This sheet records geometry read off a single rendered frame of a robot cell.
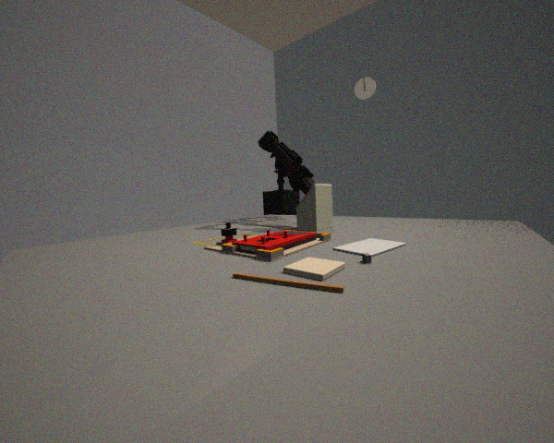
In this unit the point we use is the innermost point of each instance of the long thin orange-brown bar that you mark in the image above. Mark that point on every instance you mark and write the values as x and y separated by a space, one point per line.
301 284

